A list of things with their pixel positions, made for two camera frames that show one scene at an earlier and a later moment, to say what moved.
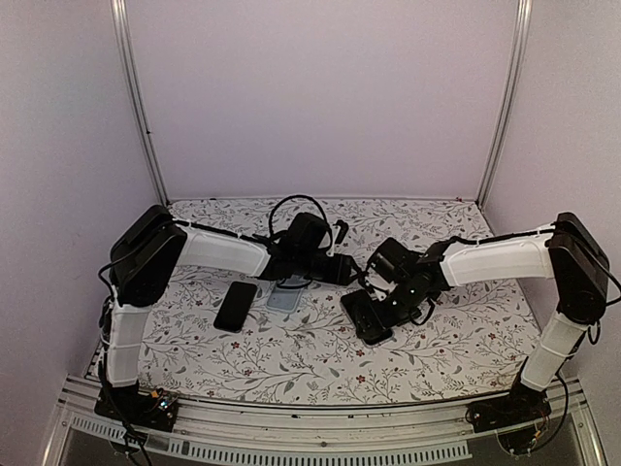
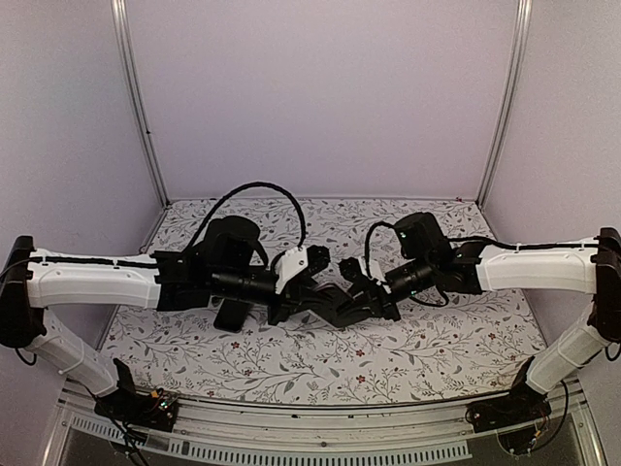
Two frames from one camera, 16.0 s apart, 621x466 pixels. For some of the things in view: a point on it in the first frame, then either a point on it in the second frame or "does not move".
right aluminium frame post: (523, 33) does not move
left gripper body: (309, 268) → (230, 284)
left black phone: (235, 309) does not move
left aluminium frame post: (122, 29) does not move
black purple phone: (364, 317) → (331, 308)
